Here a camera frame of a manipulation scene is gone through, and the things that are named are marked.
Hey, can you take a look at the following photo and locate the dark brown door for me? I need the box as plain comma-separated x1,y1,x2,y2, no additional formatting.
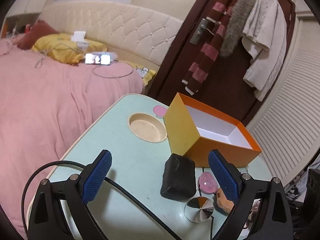
147,0,297,128

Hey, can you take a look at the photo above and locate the white knit sweater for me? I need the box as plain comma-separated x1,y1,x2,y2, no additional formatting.
241,0,288,102

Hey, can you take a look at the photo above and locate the red pink striped scarf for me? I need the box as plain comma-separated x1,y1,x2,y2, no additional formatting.
181,0,247,96

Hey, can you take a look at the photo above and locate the grey fur collar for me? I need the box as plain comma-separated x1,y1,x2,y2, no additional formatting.
219,0,258,58

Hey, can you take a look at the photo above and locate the black cable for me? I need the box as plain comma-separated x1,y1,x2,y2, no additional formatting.
21,160,183,240

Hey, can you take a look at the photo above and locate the black rough stone block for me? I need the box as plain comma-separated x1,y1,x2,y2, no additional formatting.
160,153,197,201

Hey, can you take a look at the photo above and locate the pink blanket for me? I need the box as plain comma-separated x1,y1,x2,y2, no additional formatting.
0,39,145,238

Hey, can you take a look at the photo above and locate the smartphone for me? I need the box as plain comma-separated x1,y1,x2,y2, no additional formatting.
85,52,118,65

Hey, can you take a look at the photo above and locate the cream tufted headboard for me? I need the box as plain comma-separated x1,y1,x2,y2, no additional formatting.
37,1,184,67

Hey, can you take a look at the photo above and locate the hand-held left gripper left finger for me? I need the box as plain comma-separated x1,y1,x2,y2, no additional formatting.
27,149,113,240

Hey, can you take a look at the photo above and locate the white charger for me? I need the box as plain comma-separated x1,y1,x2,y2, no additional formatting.
71,31,91,52

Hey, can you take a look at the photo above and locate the pink translucent object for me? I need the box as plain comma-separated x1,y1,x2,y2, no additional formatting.
199,172,220,195

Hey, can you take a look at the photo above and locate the yellow cartoon print pillow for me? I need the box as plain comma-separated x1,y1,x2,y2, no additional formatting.
135,65,157,85

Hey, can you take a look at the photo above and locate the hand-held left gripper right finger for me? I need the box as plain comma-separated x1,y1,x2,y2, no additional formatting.
208,149,293,240

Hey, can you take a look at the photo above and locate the silver cone-shaped object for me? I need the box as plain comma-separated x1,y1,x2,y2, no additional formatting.
184,197,215,222

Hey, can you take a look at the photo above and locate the black white patterned cloth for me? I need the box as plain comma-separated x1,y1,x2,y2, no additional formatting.
285,162,309,200

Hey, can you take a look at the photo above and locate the white louvered door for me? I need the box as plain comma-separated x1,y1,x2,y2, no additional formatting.
246,17,320,188

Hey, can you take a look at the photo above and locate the grey charging cable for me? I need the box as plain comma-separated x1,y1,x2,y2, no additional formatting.
93,60,134,79

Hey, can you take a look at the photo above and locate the silver door handle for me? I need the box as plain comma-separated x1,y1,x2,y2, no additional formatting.
190,18,213,45

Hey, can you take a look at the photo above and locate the orange cardboard box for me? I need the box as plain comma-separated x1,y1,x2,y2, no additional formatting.
164,92,262,168

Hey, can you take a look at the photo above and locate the green cartoon print desktop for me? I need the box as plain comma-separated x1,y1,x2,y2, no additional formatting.
25,94,295,240

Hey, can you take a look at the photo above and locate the white cable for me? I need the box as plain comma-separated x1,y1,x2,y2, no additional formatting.
35,42,85,68

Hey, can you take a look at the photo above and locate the tan plush toy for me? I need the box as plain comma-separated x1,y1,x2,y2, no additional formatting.
215,188,235,214

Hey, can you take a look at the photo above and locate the dark red pillow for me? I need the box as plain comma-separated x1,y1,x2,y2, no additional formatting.
16,21,60,50

